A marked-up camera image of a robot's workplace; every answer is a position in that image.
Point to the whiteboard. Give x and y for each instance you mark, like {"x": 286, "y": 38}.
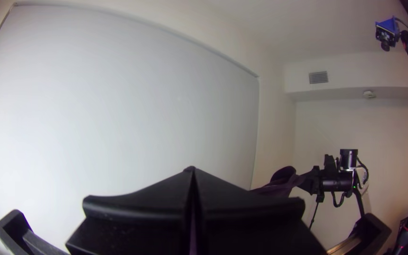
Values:
{"x": 119, "y": 113}

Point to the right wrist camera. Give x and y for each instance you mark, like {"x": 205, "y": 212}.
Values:
{"x": 329, "y": 164}

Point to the white ceiling sensor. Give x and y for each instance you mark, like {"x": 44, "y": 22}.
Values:
{"x": 369, "y": 94}

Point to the blue overhead camera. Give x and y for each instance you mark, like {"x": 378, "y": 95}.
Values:
{"x": 387, "y": 32}

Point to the wall air vent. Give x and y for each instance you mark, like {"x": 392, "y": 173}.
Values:
{"x": 318, "y": 77}

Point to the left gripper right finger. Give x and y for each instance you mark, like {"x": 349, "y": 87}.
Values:
{"x": 253, "y": 226}

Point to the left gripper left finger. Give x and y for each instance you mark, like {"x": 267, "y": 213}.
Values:
{"x": 143, "y": 219}

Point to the black t-shirt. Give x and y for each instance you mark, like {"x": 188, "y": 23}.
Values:
{"x": 282, "y": 184}

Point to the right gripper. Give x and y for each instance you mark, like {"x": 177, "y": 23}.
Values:
{"x": 316, "y": 180}

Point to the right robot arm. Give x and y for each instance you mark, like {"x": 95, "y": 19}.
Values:
{"x": 345, "y": 185}

